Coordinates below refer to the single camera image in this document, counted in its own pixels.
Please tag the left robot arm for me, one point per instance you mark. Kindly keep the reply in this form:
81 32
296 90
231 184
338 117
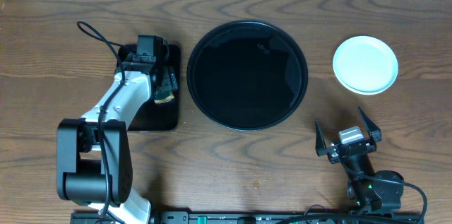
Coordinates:
94 166

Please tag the round black tray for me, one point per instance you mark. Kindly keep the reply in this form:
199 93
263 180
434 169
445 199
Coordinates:
247 75

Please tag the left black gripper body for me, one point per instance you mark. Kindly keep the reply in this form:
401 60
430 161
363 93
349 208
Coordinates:
164 85

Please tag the light blue plate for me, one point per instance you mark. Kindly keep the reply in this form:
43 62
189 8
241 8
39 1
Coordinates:
365 65

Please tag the green yellow sponge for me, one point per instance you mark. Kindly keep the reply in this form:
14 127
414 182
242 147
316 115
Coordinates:
163 97

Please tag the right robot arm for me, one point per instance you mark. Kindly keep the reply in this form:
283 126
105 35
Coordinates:
374 192

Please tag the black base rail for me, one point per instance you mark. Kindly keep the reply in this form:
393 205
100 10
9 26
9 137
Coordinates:
180 217

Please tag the rectangular black tray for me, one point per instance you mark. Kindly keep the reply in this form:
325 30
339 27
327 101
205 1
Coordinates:
161 117

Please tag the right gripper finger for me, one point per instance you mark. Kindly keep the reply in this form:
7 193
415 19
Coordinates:
320 146
373 130

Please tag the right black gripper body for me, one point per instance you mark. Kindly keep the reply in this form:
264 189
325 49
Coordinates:
332 155

